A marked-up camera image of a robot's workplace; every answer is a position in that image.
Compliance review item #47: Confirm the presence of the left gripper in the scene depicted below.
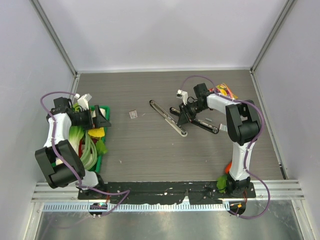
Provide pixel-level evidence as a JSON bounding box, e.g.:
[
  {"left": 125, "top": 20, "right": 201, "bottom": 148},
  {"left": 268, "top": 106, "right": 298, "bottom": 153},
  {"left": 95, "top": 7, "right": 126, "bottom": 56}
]
[{"left": 71, "top": 105, "right": 111, "bottom": 131}]

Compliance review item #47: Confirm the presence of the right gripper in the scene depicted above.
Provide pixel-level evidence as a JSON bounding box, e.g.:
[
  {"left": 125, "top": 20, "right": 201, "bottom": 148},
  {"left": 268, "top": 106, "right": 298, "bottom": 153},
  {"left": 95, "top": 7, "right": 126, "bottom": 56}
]
[{"left": 177, "top": 101, "right": 207, "bottom": 126}]

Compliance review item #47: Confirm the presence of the red white staple box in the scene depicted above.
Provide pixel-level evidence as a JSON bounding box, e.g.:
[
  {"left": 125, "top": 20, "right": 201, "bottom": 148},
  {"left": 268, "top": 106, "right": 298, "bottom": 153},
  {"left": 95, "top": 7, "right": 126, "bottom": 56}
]
[{"left": 129, "top": 110, "right": 138, "bottom": 119}]

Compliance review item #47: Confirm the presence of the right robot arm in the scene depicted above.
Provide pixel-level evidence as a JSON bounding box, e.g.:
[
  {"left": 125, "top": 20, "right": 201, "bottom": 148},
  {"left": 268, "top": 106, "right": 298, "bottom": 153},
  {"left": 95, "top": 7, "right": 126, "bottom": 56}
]
[{"left": 176, "top": 83, "right": 263, "bottom": 198}]

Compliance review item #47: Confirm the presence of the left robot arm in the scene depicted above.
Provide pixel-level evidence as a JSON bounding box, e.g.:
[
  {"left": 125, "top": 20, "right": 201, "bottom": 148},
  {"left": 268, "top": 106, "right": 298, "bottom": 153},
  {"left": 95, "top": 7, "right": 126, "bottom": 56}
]
[{"left": 35, "top": 94, "right": 111, "bottom": 200}]

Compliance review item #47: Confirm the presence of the yellow white toy cabbage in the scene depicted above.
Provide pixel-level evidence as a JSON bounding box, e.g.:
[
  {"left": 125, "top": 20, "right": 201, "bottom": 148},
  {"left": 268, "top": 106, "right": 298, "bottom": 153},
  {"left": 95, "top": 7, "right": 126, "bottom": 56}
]
[{"left": 87, "top": 127, "right": 105, "bottom": 139}]

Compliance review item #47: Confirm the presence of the green toy leaf sprig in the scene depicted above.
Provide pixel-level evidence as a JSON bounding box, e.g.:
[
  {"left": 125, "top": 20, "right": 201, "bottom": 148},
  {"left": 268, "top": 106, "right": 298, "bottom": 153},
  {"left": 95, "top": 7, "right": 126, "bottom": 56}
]
[{"left": 95, "top": 139, "right": 108, "bottom": 156}]

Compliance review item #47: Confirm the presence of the green plastic tray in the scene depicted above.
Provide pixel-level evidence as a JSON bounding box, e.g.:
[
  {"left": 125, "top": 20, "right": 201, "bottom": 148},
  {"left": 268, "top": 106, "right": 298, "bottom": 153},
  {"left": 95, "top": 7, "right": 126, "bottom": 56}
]
[{"left": 89, "top": 105, "right": 110, "bottom": 174}]

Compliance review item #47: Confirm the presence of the orange candy bag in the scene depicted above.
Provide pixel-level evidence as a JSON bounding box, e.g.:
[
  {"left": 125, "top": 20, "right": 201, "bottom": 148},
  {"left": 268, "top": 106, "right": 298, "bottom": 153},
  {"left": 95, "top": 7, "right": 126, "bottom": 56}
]
[{"left": 209, "top": 83, "right": 238, "bottom": 100}]

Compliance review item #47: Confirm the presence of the orange toy carrot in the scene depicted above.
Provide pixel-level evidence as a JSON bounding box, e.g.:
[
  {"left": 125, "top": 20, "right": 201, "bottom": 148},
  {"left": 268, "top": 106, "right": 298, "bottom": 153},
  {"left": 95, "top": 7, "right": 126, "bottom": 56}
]
[{"left": 224, "top": 161, "right": 232, "bottom": 175}]

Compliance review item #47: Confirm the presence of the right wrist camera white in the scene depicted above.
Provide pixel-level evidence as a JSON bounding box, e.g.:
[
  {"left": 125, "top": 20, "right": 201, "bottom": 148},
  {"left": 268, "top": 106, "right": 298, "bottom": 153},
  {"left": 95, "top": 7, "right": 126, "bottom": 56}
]
[{"left": 176, "top": 89, "right": 189, "bottom": 105}]

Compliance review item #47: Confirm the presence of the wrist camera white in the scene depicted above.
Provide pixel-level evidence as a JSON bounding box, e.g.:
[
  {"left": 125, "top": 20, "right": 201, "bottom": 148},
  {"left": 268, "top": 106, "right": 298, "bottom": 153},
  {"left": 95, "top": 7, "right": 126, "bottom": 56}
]
[
  {"left": 74, "top": 93, "right": 92, "bottom": 110},
  {"left": 176, "top": 89, "right": 189, "bottom": 105}
]

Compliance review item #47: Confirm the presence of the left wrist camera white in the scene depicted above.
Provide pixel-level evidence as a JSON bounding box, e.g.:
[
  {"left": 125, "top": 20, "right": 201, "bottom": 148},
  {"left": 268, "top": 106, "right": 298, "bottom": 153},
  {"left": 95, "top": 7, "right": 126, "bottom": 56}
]
[{"left": 74, "top": 93, "right": 92, "bottom": 110}]

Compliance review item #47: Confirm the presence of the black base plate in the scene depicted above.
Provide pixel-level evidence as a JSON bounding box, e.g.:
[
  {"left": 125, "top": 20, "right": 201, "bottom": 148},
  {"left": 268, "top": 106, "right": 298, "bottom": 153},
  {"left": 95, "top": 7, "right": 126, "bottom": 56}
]
[{"left": 78, "top": 181, "right": 256, "bottom": 205}]

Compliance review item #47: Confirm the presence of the white slotted cable duct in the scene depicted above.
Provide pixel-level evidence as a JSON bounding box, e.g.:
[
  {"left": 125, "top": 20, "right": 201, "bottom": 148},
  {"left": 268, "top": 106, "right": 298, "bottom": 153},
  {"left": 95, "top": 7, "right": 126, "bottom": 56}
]
[{"left": 42, "top": 202, "right": 230, "bottom": 213}]

